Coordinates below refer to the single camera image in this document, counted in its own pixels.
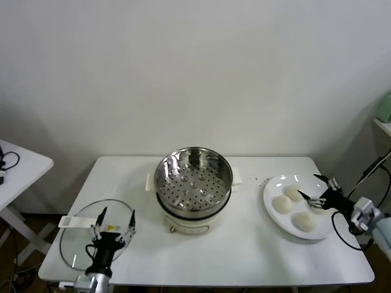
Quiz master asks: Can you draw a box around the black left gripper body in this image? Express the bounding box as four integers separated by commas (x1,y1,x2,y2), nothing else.
85,231,123,277

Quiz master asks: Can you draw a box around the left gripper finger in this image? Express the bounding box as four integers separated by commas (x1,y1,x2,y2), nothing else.
90,206,108,242
117,209,137,245

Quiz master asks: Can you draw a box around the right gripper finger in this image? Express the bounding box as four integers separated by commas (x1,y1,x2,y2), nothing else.
313,173,342,192
297,189,327,211

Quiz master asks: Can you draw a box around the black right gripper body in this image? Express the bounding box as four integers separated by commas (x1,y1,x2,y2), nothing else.
320,188,357,214

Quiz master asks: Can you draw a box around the white steamed baozi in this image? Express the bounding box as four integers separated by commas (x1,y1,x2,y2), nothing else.
310,204,331,215
283,185,305,202
293,212,318,232
271,195,293,214

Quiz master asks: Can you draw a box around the steel steamer basket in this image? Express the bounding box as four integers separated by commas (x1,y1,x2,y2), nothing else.
153,147,234,221

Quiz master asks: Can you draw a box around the white round plate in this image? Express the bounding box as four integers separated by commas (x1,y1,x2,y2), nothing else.
262,173,340,241

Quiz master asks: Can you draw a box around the round glass pot lid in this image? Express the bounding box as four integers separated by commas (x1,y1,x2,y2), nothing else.
59,198,136,272

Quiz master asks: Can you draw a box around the white electric cooking pot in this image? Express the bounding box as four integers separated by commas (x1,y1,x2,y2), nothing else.
145,166,244,235

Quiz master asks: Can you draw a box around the white shelf board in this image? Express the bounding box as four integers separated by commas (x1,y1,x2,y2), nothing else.
371,117,391,137

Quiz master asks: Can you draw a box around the white side table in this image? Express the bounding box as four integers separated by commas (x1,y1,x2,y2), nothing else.
0,139,55,266

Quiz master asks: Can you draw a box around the pale green appliance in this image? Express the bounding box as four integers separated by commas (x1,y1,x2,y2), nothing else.
375,91,391,123

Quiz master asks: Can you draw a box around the white lid handle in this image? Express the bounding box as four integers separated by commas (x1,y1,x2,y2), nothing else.
57,215,106,236

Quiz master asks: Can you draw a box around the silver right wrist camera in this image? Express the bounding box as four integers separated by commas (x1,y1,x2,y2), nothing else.
350,197,383,236

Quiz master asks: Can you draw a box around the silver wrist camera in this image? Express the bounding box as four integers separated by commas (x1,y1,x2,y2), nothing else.
350,197,383,236
58,274,96,293

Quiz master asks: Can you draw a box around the black power cable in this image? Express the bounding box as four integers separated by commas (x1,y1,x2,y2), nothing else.
346,151,391,211

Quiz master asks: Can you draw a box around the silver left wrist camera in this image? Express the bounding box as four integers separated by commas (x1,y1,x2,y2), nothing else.
58,274,96,293

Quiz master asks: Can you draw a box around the floor cable bundle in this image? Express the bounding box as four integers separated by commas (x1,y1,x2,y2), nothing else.
9,225,36,293

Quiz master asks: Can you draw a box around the black cable with plugs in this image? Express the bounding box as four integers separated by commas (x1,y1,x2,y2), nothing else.
0,145,21,186

